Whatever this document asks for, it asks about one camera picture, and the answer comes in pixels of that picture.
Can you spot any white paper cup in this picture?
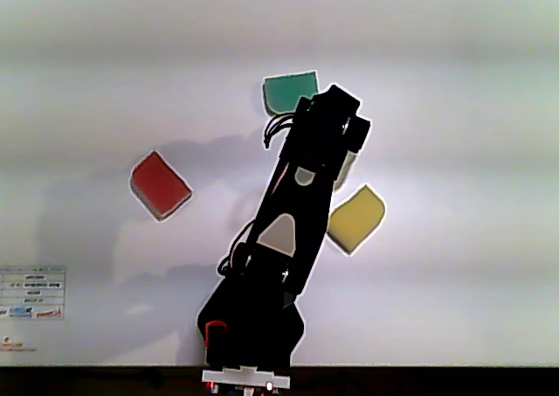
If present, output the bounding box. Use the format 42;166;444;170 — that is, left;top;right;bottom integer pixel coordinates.
332;150;359;193

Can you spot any green and white sponge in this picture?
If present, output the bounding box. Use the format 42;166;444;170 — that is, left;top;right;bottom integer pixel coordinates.
261;69;321;119

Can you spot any yellow and white sponge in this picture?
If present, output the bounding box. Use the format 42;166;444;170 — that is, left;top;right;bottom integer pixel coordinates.
326;183;388;258

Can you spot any red and white sponge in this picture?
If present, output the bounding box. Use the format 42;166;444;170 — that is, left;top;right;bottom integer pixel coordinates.
129;149;194;223

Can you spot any white power socket block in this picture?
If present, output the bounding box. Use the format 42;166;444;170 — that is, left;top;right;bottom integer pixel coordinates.
201;365;292;391

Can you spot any printed paper label sheet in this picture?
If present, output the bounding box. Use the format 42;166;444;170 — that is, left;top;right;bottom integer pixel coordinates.
0;264;67;321

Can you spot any black wrist cable bundle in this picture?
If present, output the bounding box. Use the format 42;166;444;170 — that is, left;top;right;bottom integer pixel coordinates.
262;112;297;149

